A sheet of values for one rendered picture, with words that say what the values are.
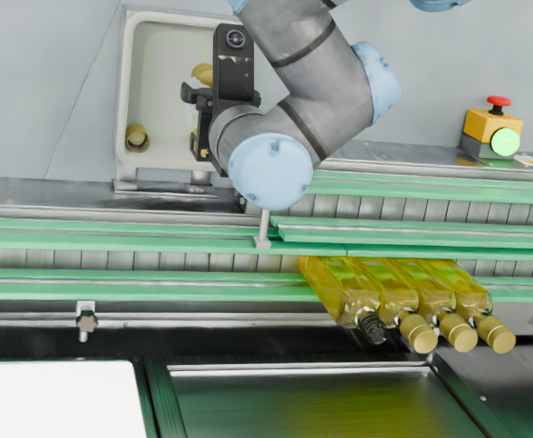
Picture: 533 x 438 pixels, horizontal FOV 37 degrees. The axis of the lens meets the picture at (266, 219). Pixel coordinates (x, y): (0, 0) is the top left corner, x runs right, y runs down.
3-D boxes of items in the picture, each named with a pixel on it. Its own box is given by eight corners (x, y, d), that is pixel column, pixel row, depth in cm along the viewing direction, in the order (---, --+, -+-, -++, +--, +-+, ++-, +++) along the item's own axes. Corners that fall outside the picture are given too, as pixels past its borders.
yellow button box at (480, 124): (457, 145, 141) (478, 158, 135) (467, 103, 139) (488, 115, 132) (492, 148, 143) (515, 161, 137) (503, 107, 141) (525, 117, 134)
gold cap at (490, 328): (474, 338, 111) (489, 355, 107) (479, 315, 110) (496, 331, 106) (496, 337, 112) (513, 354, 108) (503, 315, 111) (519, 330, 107)
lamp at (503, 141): (486, 151, 135) (496, 157, 132) (492, 125, 133) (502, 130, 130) (509, 153, 136) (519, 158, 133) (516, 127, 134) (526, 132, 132)
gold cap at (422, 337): (396, 336, 107) (409, 354, 103) (403, 313, 106) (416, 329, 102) (420, 338, 108) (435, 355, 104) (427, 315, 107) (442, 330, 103)
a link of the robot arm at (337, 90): (362, 13, 75) (269, 84, 76) (419, 106, 80) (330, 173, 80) (335, 3, 83) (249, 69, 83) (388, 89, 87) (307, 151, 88)
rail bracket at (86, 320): (66, 314, 121) (69, 361, 109) (69, 272, 118) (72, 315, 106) (94, 314, 122) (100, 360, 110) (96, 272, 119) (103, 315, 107)
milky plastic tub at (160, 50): (109, 149, 125) (115, 166, 118) (120, 2, 118) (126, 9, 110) (219, 155, 130) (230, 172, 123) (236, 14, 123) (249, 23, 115)
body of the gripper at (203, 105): (185, 148, 103) (203, 177, 92) (191, 80, 100) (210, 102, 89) (243, 149, 105) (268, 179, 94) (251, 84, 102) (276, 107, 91)
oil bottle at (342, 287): (296, 268, 127) (342, 335, 108) (301, 235, 125) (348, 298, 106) (329, 268, 129) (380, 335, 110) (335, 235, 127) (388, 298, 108)
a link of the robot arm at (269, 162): (337, 179, 79) (268, 232, 79) (303, 148, 89) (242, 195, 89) (294, 118, 75) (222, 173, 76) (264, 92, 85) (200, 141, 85)
